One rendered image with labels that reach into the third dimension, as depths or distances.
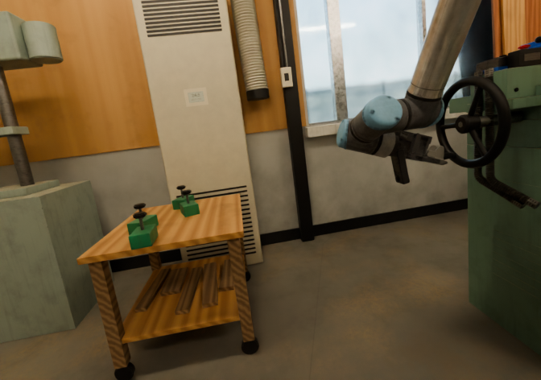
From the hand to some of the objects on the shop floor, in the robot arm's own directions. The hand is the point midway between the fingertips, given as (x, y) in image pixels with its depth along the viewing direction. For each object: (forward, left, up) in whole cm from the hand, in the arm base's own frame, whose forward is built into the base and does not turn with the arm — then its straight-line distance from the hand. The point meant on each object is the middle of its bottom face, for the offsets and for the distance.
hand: (442, 163), depth 94 cm
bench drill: (+120, +158, -67) cm, 209 cm away
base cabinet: (-14, -51, -69) cm, 87 cm away
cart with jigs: (+66, +85, -68) cm, 127 cm away
